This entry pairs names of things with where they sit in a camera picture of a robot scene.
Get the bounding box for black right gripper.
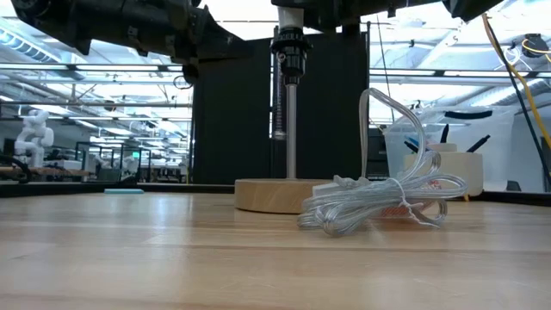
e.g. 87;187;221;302
270;0;444;35

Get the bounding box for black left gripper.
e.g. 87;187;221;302
128;0;259;84

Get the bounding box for wooden base lamp black socket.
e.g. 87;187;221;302
234;26;332;215

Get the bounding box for clear power cord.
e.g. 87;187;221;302
296;87;469;238

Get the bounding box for black folding partition screen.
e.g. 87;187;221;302
192;32;371;185

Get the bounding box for thick black marker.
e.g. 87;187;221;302
466;133;492;153

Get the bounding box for white twist tie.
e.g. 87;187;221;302
398;177;434;227

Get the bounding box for white round pen cup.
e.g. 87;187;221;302
403;143;484;197

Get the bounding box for white warning tag red print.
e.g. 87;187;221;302
378;179;444;220

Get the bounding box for clear plastic storage bin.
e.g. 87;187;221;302
382;105;517;193

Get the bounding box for yellow hanging cable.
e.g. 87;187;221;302
478;11;551;150

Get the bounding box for black ceiling cable reel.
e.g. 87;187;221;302
522;33;551;59

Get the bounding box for black hanging cable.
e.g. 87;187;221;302
484;16;551;186

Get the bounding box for black aluminium table frame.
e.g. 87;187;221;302
0;180;551;207

